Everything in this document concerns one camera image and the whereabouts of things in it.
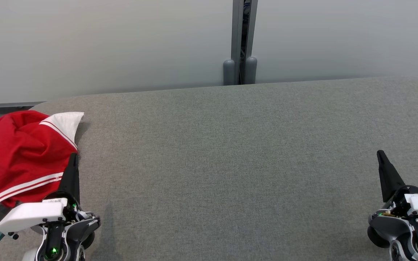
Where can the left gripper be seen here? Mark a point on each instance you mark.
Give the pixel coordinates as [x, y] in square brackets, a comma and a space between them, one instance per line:
[31, 215]

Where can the red jersey white trim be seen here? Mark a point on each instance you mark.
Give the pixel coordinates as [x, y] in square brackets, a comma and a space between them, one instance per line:
[20, 156]

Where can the grey partition base rail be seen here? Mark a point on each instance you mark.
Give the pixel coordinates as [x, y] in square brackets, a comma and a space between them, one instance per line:
[13, 105]

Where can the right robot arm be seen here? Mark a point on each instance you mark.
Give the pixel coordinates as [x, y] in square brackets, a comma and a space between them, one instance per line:
[386, 223]

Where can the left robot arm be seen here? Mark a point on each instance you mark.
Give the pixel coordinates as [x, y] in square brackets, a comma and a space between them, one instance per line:
[74, 232]

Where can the grey cylindrical post foot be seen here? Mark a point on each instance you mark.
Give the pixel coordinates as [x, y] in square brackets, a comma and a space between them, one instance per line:
[251, 70]
[229, 72]

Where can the grey partition post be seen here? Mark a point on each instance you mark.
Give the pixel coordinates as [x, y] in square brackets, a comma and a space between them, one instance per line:
[236, 32]

